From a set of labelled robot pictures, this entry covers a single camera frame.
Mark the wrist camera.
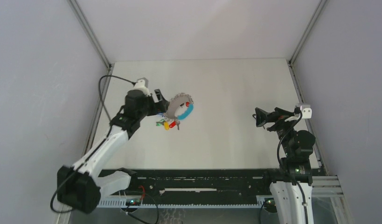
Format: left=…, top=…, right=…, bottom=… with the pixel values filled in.
left=294, top=103, right=313, bottom=119
left=133, top=77, right=150, bottom=95

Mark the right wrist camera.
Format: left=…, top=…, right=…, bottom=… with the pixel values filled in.
left=294, top=103, right=313, bottom=119

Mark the left camera cable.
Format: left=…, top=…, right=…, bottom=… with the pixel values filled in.
left=98, top=75, right=137, bottom=123

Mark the black mounting base rail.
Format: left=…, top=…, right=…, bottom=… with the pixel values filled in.
left=98, top=168, right=327, bottom=206

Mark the white slotted cable duct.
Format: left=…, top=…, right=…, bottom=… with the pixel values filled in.
left=97, top=197, right=265, bottom=209

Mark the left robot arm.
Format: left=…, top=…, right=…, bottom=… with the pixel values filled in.
left=52, top=89, right=169, bottom=214

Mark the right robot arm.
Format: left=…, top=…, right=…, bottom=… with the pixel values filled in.
left=253, top=104, right=316, bottom=224

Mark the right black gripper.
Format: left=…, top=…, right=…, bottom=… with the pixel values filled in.
left=255, top=107, right=299, bottom=156

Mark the blue keyring with keys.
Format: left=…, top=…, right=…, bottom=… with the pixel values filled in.
left=156, top=93, right=194, bottom=130

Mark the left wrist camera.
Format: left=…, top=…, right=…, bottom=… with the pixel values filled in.
left=133, top=77, right=150, bottom=95

